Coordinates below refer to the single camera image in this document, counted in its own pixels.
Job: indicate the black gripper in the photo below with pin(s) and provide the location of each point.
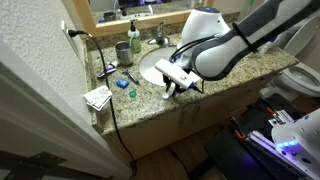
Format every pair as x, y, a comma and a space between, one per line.
178, 77

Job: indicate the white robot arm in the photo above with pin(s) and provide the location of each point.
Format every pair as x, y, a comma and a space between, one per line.
211, 49

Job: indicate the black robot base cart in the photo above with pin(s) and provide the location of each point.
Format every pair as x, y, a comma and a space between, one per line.
274, 140

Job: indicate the green lens case cap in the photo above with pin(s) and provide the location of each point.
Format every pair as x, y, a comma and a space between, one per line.
132, 94

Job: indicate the white contact lens case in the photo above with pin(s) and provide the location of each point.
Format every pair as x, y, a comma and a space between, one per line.
168, 93

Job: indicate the wooden vanity cabinet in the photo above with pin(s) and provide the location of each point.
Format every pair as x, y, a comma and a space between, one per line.
139, 126

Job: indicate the chrome faucet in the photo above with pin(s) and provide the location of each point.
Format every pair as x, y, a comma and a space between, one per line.
160, 38

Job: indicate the blue razor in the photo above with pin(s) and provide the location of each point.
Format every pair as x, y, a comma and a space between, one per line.
131, 77

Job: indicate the blue floss container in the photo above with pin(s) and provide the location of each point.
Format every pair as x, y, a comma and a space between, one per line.
122, 83

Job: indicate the grey metal cup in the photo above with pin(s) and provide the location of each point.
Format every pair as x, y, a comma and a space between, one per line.
124, 53

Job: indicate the purple white toothpaste tube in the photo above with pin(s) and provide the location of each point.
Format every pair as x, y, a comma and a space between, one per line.
112, 67

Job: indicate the green soap dispenser bottle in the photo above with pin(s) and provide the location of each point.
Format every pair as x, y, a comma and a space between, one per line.
134, 36

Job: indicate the white paper packets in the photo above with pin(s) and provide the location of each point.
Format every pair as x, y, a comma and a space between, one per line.
98, 97

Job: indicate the white door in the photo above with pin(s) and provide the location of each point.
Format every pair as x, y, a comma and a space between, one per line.
35, 119

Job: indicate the white toilet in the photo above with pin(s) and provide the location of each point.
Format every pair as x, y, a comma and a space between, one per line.
299, 79

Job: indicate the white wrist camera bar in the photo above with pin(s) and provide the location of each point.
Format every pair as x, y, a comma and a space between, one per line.
163, 65

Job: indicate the green white broom handle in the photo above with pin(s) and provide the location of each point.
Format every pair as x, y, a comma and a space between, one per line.
250, 3

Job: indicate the white wall outlet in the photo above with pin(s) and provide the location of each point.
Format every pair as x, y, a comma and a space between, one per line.
71, 41

